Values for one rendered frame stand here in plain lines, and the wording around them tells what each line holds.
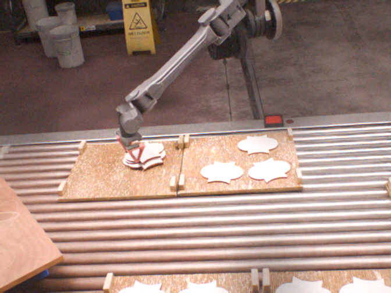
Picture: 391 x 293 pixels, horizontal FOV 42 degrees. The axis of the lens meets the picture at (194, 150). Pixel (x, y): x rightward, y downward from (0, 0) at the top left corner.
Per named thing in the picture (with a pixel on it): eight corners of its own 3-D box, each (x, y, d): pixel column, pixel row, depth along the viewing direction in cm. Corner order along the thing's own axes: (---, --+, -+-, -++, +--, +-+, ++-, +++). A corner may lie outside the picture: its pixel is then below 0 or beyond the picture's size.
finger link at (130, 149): (141, 153, 188) (137, 131, 183) (148, 161, 183) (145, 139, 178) (123, 159, 186) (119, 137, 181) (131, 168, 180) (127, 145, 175)
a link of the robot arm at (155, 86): (226, 29, 184) (209, 7, 178) (233, 32, 180) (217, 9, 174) (141, 113, 182) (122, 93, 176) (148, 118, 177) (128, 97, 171)
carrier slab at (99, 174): (84, 147, 204) (83, 144, 204) (185, 142, 199) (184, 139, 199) (58, 202, 175) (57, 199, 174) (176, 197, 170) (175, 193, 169)
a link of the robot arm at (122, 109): (129, 100, 178) (113, 104, 177) (134, 108, 173) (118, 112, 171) (132, 117, 182) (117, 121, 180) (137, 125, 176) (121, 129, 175)
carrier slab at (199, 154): (185, 142, 200) (185, 138, 199) (291, 135, 196) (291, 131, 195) (179, 196, 170) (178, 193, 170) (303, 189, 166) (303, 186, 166)
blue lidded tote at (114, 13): (111, 14, 623) (108, 1, 615) (143, 11, 621) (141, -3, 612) (107, 22, 597) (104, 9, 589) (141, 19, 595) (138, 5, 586)
